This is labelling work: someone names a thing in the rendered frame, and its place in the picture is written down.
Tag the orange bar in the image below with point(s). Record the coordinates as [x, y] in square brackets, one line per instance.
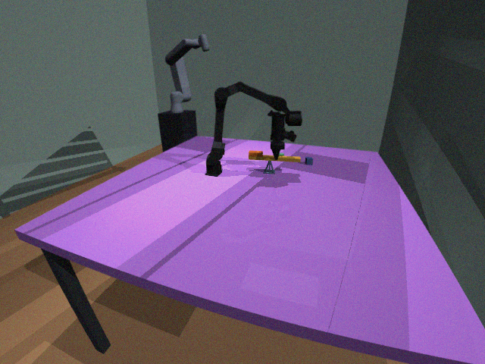
[258, 155]

